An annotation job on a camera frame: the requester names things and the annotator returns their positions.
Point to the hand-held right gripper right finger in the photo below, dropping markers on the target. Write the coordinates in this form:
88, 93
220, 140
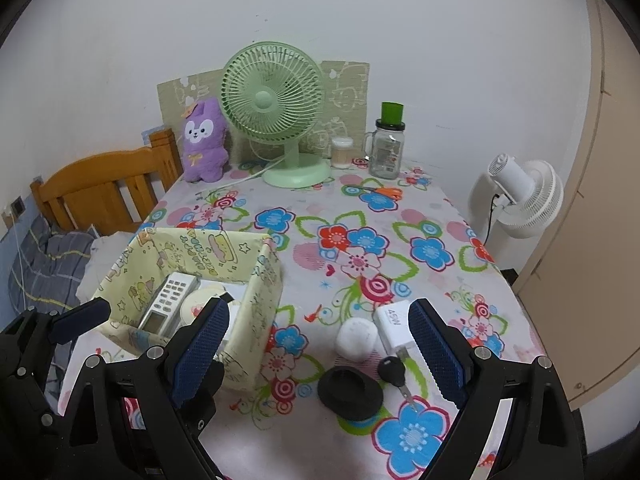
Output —
437, 350

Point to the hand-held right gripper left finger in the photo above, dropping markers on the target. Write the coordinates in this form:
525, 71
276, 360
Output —
200, 355

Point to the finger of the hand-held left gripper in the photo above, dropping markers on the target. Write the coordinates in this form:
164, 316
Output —
207, 382
80, 317

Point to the black car key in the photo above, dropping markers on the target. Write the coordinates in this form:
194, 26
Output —
391, 370

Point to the large white charger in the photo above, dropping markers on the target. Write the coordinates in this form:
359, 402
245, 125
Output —
392, 325

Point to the cream round compact mirror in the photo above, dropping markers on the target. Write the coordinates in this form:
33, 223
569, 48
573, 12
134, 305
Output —
197, 302

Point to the white remote control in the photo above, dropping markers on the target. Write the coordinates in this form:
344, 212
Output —
167, 300

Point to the yellow fabric storage box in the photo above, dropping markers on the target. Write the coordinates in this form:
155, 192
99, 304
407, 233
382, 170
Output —
260, 310

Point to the white round gadget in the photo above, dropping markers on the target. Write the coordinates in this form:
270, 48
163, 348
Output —
356, 338

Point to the black round holder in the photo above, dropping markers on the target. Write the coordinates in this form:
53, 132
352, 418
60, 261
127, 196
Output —
350, 395

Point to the white cloth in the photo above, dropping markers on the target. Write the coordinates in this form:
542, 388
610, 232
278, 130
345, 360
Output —
100, 260

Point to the grey plaid pillow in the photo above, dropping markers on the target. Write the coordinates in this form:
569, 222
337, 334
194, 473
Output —
50, 260

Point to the white flat card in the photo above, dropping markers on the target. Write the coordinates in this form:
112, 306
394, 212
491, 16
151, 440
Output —
235, 294

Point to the floral tablecloth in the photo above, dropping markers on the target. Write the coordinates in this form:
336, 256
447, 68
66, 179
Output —
400, 240

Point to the wooden bed headboard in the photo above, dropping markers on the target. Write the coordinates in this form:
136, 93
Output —
100, 185

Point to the white standing fan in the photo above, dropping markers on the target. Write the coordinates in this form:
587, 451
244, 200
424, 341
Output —
530, 195

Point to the glass mug jar green lid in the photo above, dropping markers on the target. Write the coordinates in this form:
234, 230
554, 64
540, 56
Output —
385, 155

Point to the purple plush toy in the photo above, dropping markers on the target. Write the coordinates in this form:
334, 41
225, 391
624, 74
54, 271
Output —
202, 145

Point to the beige door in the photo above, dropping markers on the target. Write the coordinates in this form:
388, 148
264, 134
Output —
600, 210

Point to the clear cotton swab tub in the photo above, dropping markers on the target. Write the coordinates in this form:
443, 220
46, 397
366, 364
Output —
342, 155

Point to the green desk fan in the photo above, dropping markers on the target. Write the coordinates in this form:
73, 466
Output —
270, 100

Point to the beige cartoon print board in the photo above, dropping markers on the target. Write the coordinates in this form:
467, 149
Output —
350, 90

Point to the wall socket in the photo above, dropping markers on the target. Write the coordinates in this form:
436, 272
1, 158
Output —
18, 206

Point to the light blue wall sticker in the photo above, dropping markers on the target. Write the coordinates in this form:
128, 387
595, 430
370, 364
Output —
150, 132

